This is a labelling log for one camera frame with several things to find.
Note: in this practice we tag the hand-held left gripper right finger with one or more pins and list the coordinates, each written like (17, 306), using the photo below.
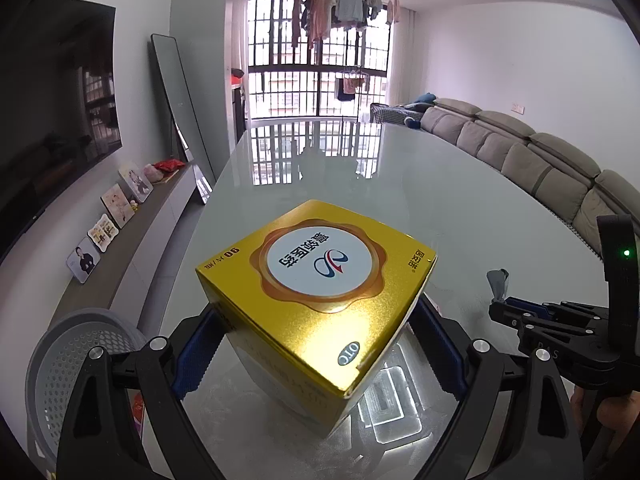
(445, 355)

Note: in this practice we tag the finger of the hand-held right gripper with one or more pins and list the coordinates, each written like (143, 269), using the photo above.
(530, 327)
(540, 306)

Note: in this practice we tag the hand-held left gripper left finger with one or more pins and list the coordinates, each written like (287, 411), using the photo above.
(195, 355)

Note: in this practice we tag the grey wrapper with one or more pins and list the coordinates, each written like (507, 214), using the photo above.
(497, 282)

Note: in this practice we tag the yellow medicine box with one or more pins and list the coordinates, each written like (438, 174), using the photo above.
(310, 320)

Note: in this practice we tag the grey perforated waste basket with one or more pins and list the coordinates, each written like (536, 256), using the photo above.
(65, 360)

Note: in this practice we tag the person's right hand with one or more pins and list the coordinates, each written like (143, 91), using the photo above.
(617, 417)

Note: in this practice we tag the long low television cabinet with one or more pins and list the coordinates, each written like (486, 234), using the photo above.
(150, 220)

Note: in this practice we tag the grey sectional sofa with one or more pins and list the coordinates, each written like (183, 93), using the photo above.
(500, 145)

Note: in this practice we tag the red folded cloth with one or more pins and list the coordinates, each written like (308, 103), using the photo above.
(166, 165)

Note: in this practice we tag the blue plush cushion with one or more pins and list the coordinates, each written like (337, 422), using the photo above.
(419, 105)

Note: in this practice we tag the plaid cloth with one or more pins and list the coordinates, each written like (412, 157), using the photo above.
(390, 113)

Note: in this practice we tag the dark narrow cabinet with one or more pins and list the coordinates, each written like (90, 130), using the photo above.
(238, 110)

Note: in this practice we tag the tall black-framed mirror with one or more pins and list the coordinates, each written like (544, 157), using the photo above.
(175, 100)

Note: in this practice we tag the hanging laundry row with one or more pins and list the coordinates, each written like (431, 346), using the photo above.
(325, 10)

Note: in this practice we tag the photo frame with dark-suited figure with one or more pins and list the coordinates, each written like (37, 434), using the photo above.
(83, 258)

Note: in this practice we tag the scalloped photo frame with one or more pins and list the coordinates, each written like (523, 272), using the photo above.
(104, 232)

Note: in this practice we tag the photo frame with pale picture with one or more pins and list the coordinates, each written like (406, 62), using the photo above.
(118, 205)

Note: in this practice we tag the photo frame with grey picture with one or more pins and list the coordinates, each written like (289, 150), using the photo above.
(136, 182)

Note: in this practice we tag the white wall socket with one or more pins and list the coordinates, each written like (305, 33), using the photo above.
(518, 107)

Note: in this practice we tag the black wall television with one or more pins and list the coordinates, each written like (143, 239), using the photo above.
(50, 110)

